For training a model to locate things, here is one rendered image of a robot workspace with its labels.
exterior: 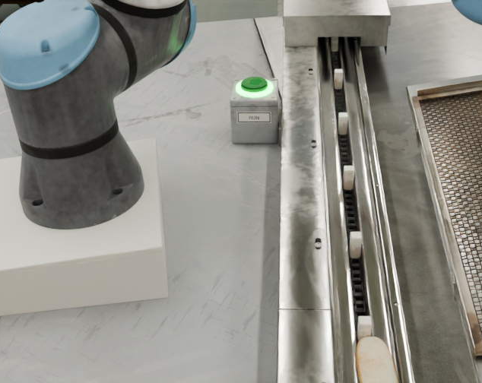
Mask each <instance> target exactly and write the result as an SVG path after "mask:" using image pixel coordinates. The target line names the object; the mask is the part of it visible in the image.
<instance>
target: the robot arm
mask: <svg viewBox="0 0 482 383"><path fill-rule="evenodd" d="M451 1H452V4H453V5H454V6H455V8H456V9H457V10H458V11H459V12H460V13H461V14H462V15H463V16H465V17H466V18H467V19H469V20H470V21H473V22H475V23H476V24H479V25H482V0H451ZM196 24H197V11H196V7H195V5H193V4H192V1H191V0H45V1H44V2H40V3H38V2H34V3H32V4H29V5H27V6H25V7H23V8H21V9H19V10H17V11H16V12H14V13H13V14H11V15H10V16H9V17H7V18H6V19H5V20H4V21H3V22H2V23H1V25H0V78H1V80H2V82H3V84H4V88H5V92H6V96H7V98H8V103H9V106H10V109H11V114H12V117H13V120H14V125H15V128H16V131H17V136H18V139H19V141H20V145H21V150H22V156H21V173H20V182H19V197H20V200H21V205H22V208H23V211H24V214H25V215H26V217H27V218H28V219H29V220H31V221H32V222H34V223H35V224H37V225H40V226H44V227H47V228H51V229H81V228H86V227H90V226H96V225H98V224H101V223H105V222H107V221H110V220H112V219H114V218H116V217H118V216H120V215H122V214H123V213H125V212H126V211H127V210H129V209H130V208H132V207H133V206H134V205H135V204H136V203H137V202H138V200H139V199H140V198H141V196H142V194H143V192H144V179H143V174H142V170H141V166H140V164H139V162H138V161H137V159H136V157H135V155H134V154H133V153H132V150H131V149H130V147H129V146H128V144H127V142H126V141H125V139H124V137H123V136H122V134H121V132H120V130H119V126H118V121H117V117H116V110H115V106H114V102H113V101H114V98H115V97H117V96H118V95H120V94H121V93H122V92H124V91H126V90H127V89H129V88H130V87H131V86H133V85H134V84H136V83H138V82H139V81H141V80H142V79H144V78H145V77H147V76H148V75H149V74H151V73H153V72H154V71H156V70H157V69H159V68H162V67H164V66H166V65H168V64H169V63H171V62H172V61H173V60H175V59H176V58H177V57H178V56H179V55H180V53H181V52H183V51H184V50H185V49H186V47H187V46H188V45H189V44H190V42H191V41H192V38H193V36H194V33H195V28H196Z"/></svg>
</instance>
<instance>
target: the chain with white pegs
mask: <svg viewBox="0 0 482 383"><path fill-rule="evenodd" d="M329 45H330V53H331V69H332V78H333V87H334V95H335V112H336V120H337V130H338V146H339V154H340V163H341V179H342V188H343V196H344V212H345V221H346V230H347V246H348V254H349V263H350V280H351V289H352V297H353V306H354V322H355V331H356V339H357V344H358V342H359V341H360V340H361V339H362V338H364V337H371V329H372V321H371V317H370V316H367V310H366V297H365V290H364V282H363V269H362V262H361V244H362V235H361V232H358V227H357V214H356V207H355V200H354V166H351V164H350V151H349V146H348V137H347V121H348V115H347V112H345V110H344V96H343V89H342V83H343V69H340V61H339V54H338V37H329ZM353 270H358V271H353ZM354 284H360V285H354ZM355 292H361V293H355ZM356 299H362V300H356ZM357 308H363V309H357ZM358 315H364V316H359V317H357V316H358Z"/></svg>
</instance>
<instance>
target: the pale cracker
mask: <svg viewBox="0 0 482 383"><path fill-rule="evenodd" d="M356 361H357V371H358V376H359V380H360V383H399V380H398V374H397V371H396V368H395V363H394V360H393V358H392V355H391V352H390V350H389V348H388V347H387V345H386V344H385V343H384V342H383V341H382V340H381V339H379V338H378V337H364V338H362V339H361V340H360V341H359V342H358V344H357V349H356Z"/></svg>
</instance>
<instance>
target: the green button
mask: <svg viewBox="0 0 482 383"><path fill-rule="evenodd" d="M267 88H268V82H267V81H266V80H265V79H264V78H260V77H250V78H246V79H244V80H243V81H242V82H241V89H242V90H244V91H245V92H250V93H258V92H262V91H264V90H266V89H267Z"/></svg>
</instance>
